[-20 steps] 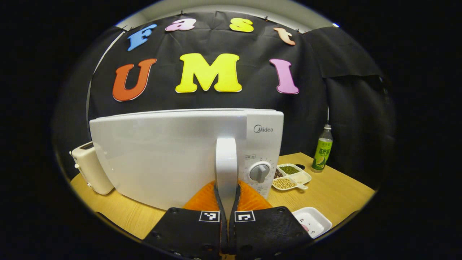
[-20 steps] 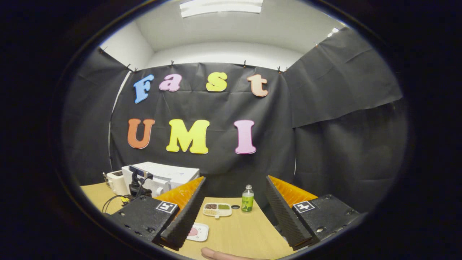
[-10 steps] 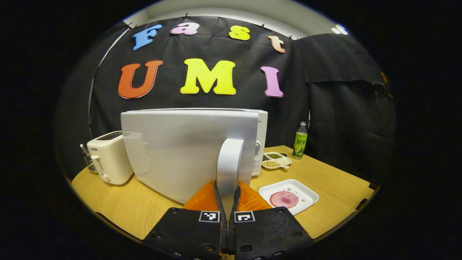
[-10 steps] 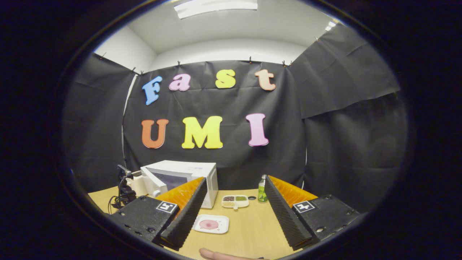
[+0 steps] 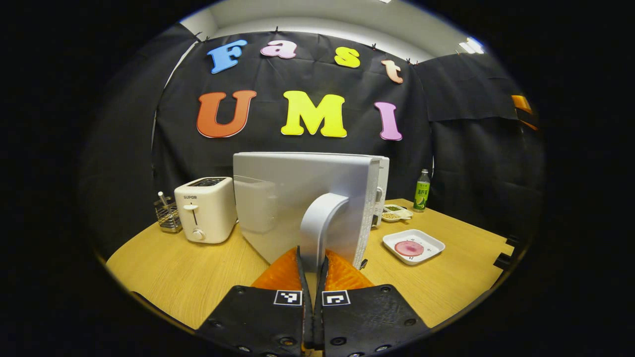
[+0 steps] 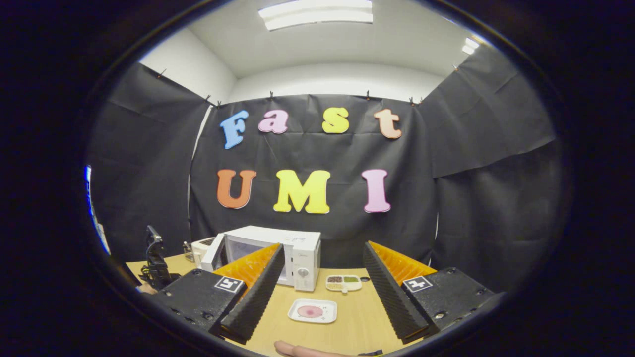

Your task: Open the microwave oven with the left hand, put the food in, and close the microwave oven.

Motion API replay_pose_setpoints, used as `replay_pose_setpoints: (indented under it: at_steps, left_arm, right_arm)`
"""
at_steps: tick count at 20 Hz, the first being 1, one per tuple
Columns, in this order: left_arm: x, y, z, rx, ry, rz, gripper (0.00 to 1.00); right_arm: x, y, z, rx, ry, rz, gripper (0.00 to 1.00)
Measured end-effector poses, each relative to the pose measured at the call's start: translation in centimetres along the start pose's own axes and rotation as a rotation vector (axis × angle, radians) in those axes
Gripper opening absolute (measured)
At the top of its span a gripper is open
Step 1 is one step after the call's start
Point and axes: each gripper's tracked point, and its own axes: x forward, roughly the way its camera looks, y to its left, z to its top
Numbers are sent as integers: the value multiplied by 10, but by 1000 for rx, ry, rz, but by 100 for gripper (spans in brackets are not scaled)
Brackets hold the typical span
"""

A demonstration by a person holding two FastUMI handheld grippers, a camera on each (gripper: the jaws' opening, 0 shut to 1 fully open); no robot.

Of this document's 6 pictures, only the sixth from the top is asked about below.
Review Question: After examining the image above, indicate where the white square plate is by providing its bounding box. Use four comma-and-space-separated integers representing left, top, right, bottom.
288, 298, 338, 324

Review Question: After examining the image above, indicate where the white divided dish with beans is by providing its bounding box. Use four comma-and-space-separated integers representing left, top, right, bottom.
325, 275, 363, 294

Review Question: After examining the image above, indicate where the small white appliance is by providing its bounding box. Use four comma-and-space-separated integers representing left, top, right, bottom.
191, 237, 217, 266

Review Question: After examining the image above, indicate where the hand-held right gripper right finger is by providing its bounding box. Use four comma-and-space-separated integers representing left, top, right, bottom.
364, 240, 499, 345

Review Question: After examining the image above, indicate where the large ceiling light panel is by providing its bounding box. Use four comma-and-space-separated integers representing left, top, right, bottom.
258, 0, 374, 31

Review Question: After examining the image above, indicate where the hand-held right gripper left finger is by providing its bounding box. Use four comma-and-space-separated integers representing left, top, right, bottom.
141, 242, 287, 346

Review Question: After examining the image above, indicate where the white microwave oven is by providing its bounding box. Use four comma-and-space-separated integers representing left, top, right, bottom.
201, 226, 321, 292

